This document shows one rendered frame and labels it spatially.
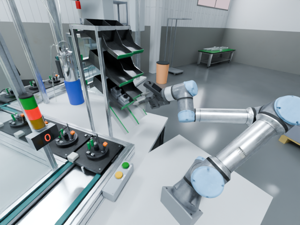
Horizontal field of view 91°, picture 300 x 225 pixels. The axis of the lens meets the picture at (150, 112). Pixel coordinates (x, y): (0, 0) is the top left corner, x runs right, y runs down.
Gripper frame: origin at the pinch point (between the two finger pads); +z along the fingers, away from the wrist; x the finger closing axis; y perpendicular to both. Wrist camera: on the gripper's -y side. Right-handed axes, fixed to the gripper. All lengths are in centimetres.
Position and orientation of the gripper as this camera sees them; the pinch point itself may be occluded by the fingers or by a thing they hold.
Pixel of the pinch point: (137, 98)
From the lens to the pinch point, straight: 89.5
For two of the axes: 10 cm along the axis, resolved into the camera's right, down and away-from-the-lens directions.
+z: -7.9, 1.4, 6.0
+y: 4.7, 7.7, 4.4
